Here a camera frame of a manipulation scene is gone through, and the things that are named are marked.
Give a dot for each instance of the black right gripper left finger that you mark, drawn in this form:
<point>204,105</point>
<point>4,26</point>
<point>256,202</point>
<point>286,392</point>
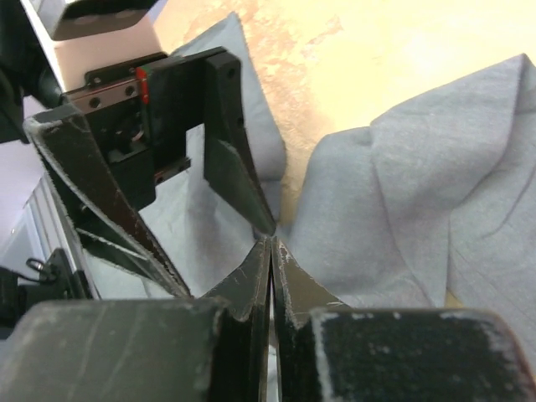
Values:
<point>214,348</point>

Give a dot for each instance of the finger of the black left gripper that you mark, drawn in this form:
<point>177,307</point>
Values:
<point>98,211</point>
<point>228,163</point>

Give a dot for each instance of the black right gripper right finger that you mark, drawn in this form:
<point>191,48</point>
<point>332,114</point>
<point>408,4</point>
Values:
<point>329,351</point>

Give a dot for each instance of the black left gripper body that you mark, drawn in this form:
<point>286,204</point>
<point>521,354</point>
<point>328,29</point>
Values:
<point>139,112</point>

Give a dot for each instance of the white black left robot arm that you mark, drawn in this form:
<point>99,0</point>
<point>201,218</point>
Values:
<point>28,83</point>

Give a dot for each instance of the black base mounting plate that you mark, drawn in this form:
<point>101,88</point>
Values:
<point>42,261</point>

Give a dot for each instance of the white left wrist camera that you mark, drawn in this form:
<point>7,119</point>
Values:
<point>72,59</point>

